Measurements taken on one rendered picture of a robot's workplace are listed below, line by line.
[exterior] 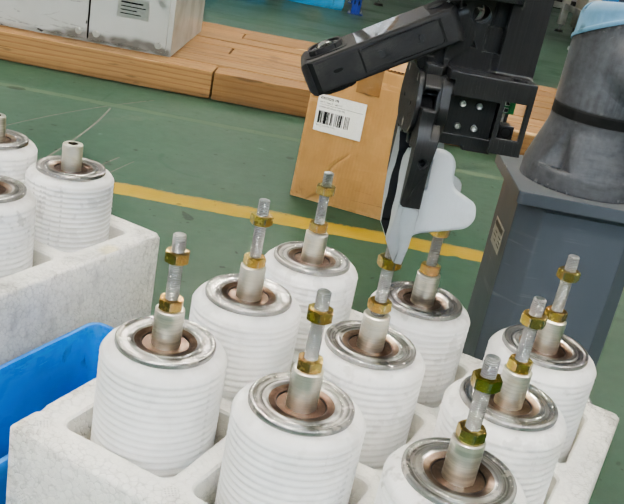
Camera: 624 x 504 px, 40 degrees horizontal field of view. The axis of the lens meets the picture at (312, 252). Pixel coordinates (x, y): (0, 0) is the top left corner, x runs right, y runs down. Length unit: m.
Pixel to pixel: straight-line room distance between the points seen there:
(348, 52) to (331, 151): 1.16
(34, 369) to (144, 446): 0.27
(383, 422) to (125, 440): 0.20
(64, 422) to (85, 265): 0.29
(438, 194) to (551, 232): 0.48
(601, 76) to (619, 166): 0.11
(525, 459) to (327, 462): 0.15
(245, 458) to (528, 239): 0.60
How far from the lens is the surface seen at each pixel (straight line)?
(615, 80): 1.09
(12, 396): 0.90
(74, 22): 2.63
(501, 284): 1.14
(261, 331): 0.72
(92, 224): 0.99
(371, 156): 1.74
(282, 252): 0.85
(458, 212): 0.64
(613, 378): 1.39
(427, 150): 0.60
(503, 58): 0.63
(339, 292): 0.83
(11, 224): 0.90
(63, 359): 0.94
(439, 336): 0.78
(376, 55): 0.61
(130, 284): 1.03
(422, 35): 0.61
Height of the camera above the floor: 0.58
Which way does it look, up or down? 22 degrees down
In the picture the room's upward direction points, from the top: 11 degrees clockwise
